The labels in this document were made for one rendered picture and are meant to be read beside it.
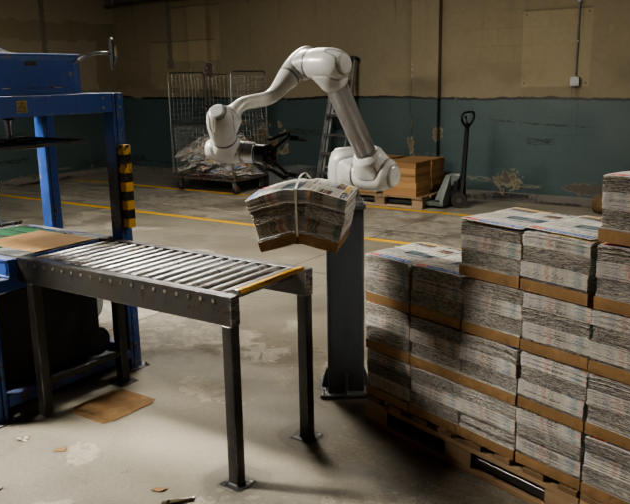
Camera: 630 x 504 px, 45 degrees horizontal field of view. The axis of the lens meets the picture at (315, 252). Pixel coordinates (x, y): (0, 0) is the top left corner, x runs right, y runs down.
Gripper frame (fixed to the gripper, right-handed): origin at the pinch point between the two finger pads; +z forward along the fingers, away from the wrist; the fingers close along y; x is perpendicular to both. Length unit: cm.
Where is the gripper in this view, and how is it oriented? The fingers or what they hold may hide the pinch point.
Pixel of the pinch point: (303, 156)
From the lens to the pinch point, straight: 316.0
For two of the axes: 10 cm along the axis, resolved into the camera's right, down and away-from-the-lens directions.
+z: 9.8, 1.0, -1.8
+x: -2.0, 2.5, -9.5
